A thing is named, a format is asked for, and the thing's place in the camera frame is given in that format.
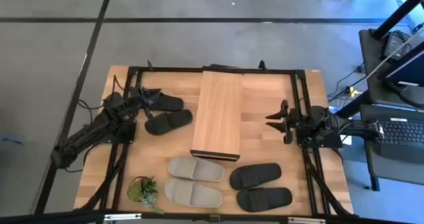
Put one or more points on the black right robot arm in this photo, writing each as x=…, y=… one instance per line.
x=318, y=118

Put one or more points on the black slide sandal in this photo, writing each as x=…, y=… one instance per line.
x=169, y=121
x=255, y=176
x=265, y=199
x=172, y=103

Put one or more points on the grey slide sandal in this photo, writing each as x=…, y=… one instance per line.
x=192, y=194
x=195, y=168

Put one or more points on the silver metal bracket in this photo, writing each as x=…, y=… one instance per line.
x=306, y=221
x=122, y=216

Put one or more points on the small grey clamp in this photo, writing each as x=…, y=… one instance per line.
x=215, y=218

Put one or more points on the dark grey side desk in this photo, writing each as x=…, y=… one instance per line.
x=397, y=174
x=371, y=61

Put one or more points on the dark computer monitor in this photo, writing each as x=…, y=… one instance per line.
x=410, y=68

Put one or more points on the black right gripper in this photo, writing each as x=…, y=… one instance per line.
x=293, y=119

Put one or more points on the black slanted pole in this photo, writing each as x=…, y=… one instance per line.
x=397, y=13

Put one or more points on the black desk leg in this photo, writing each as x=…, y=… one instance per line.
x=374, y=184

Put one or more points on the black aluminium table frame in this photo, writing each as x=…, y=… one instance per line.
x=165, y=70

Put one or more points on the black keyboard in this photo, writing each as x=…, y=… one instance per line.
x=404, y=134

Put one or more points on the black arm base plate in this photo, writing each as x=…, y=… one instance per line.
x=127, y=136
x=331, y=142

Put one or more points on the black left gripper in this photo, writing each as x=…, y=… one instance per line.
x=137, y=99

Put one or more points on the white paper sheet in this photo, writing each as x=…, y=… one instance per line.
x=346, y=140

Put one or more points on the black desk support beam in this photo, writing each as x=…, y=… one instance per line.
x=352, y=105

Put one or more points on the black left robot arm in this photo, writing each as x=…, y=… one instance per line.
x=99, y=124

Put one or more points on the black camera rig beam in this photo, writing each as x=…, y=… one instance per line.
x=248, y=219

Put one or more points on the small potted green plant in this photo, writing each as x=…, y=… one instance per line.
x=142, y=189

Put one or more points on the wooden shelf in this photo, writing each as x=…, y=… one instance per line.
x=218, y=118

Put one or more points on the black power adapter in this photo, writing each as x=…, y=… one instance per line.
x=394, y=43

